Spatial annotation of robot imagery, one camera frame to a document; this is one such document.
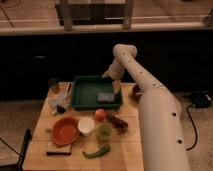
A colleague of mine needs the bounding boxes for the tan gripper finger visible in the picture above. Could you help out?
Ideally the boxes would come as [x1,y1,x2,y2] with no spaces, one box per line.
[113,80,121,95]

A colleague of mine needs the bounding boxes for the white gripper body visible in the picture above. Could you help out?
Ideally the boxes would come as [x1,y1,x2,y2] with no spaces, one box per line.
[102,64,122,80]

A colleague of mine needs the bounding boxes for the grey blue sponge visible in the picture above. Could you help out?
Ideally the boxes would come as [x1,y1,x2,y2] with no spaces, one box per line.
[97,93,115,103]

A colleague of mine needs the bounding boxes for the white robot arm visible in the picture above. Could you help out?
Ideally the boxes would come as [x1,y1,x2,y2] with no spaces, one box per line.
[102,44,191,171]

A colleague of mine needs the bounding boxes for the green plastic tray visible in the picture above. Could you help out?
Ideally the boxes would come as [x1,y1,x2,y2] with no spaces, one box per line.
[70,75,123,110]

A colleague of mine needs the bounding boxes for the red apple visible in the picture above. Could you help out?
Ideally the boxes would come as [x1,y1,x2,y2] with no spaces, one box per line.
[132,84,143,101]

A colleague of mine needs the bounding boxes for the orange fruit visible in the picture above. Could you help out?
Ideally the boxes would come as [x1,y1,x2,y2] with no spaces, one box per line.
[95,109,107,121]

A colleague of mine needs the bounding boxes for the green cup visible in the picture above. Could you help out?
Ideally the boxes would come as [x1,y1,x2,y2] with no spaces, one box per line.
[96,123,112,141]

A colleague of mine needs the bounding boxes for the white cup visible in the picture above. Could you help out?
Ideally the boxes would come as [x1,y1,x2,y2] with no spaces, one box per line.
[78,117,95,136]

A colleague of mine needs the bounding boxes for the glass jar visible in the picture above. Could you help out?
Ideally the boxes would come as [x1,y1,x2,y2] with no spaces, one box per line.
[48,78,60,94]

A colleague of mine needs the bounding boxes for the green chili pepper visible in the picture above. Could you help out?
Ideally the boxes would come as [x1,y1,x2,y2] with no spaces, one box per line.
[82,145,111,158]

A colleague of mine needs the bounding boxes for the orange bowl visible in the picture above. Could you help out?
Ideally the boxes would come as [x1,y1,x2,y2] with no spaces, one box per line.
[51,117,80,146]

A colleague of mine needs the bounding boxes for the black device on floor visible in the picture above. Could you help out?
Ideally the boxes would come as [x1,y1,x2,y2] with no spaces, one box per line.
[191,92,212,108]

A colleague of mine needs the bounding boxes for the black cable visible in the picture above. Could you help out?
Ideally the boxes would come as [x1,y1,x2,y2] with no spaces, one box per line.
[185,104,199,152]

